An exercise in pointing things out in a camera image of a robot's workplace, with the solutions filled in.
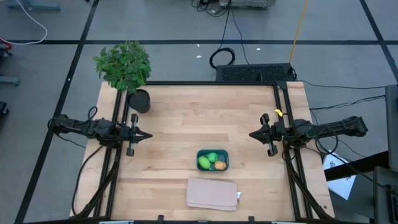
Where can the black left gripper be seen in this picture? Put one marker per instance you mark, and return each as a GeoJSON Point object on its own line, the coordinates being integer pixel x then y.
{"type": "Point", "coordinates": [132, 137]}

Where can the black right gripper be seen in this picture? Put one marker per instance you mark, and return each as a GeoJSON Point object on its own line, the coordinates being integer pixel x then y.
{"type": "Point", "coordinates": [272, 133]}

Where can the tan toy potato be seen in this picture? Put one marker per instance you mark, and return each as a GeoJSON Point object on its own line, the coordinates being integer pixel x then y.
{"type": "Point", "coordinates": [220, 165]}

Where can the smooth green toy pear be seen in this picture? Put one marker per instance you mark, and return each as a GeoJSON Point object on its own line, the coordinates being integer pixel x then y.
{"type": "Point", "coordinates": [212, 156]}

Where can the light green textured toy melon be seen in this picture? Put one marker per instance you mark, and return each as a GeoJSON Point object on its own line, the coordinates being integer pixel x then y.
{"type": "Point", "coordinates": [203, 162]}

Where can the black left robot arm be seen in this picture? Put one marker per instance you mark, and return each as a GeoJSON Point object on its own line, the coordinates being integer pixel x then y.
{"type": "Point", "coordinates": [77, 127]}

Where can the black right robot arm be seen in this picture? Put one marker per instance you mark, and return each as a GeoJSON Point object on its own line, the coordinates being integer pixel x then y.
{"type": "Point", "coordinates": [335, 126]}

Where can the yellow tape tag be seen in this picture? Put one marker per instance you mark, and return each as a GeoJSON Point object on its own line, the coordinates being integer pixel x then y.
{"type": "Point", "coordinates": [279, 112]}

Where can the teal plastic basket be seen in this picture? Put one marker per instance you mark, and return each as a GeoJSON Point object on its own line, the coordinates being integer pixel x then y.
{"type": "Point", "coordinates": [212, 150]}

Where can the black keyboard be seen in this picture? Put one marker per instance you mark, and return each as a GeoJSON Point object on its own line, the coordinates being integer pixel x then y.
{"type": "Point", "coordinates": [255, 72]}

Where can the green plant in black pot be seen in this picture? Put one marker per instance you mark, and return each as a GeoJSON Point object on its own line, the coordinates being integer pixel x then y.
{"type": "Point", "coordinates": [124, 65]}

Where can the folded beige cloth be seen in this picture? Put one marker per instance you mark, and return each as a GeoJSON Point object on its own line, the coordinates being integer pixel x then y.
{"type": "Point", "coordinates": [211, 193]}

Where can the black table clamp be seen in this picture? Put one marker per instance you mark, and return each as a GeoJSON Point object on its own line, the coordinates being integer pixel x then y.
{"type": "Point", "coordinates": [160, 219]}
{"type": "Point", "coordinates": [251, 220]}

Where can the white printed sheet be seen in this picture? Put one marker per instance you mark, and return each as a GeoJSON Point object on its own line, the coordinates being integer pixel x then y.
{"type": "Point", "coordinates": [342, 183]}

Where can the black beam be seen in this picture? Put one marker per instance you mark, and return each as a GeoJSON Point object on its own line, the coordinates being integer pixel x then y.
{"type": "Point", "coordinates": [357, 166]}

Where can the grey equipment box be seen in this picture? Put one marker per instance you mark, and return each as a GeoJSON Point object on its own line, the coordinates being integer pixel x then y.
{"type": "Point", "coordinates": [248, 3]}

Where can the dark grey cabinet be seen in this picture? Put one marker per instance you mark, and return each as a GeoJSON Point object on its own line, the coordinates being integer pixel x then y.
{"type": "Point", "coordinates": [385, 199]}

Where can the grey desk foot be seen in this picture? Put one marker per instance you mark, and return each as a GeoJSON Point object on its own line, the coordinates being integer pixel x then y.
{"type": "Point", "coordinates": [9, 81]}

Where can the black aluminium table frame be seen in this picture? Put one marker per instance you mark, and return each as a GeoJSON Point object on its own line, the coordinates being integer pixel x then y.
{"type": "Point", "coordinates": [202, 83]}

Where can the silver metal bracket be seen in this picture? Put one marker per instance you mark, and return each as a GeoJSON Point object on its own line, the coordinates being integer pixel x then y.
{"type": "Point", "coordinates": [284, 222]}
{"type": "Point", "coordinates": [116, 222]}

